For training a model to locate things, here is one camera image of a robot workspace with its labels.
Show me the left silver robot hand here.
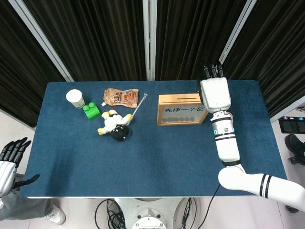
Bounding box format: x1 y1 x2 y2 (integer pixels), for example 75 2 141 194
0 137 41 198

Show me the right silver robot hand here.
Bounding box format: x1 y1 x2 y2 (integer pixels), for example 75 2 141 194
197 61 232 113

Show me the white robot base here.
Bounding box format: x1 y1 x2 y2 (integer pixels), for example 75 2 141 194
113 197 183 229

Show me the grey trouser leg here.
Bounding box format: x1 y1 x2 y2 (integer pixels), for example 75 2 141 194
0 173 54 219

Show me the white shoe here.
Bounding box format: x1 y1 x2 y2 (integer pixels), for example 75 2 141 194
46 207 67 225

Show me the black pleated curtain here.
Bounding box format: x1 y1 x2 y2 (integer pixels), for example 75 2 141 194
22 0 146 82
155 0 250 81
221 0 305 119
0 0 66 128

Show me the clear glass tube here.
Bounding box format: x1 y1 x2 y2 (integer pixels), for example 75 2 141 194
127 93 148 125

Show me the black electronic device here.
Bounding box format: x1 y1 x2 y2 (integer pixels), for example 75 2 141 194
278 116 305 134

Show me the orange snack pouch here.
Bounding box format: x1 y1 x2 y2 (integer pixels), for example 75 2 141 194
100 88 140 108

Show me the black shoe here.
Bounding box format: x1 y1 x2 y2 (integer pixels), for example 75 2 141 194
285 134 305 166
285 204 300 214

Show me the white paper cup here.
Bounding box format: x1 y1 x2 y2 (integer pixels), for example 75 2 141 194
65 89 85 108

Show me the plush doll with black head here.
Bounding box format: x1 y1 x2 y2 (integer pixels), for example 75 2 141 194
97 109 133 141

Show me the green toy building block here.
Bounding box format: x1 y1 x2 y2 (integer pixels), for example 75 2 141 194
82 102 101 120

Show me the blue table cloth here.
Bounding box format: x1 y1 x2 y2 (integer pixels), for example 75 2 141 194
19 80 288 198

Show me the wooden coin bank box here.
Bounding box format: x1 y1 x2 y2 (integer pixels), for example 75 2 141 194
157 94 209 126

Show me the white partition post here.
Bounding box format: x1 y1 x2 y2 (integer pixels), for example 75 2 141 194
270 99 305 124
8 0 75 83
218 0 258 81
142 0 157 81

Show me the black cable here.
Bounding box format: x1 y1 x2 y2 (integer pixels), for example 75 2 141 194
180 197 199 225
206 183 222 229
94 198 127 229

